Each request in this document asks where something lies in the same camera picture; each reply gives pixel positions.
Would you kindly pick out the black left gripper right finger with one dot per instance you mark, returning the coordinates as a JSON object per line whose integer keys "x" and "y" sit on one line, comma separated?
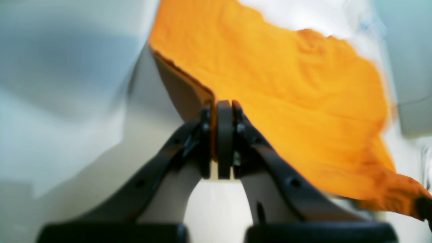
{"x": 285, "y": 207}

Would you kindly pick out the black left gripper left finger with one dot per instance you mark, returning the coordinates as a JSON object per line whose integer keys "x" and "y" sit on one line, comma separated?
{"x": 150, "y": 207}

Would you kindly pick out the orange t-shirt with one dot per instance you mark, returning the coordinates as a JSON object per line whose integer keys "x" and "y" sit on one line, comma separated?
{"x": 320, "y": 105}

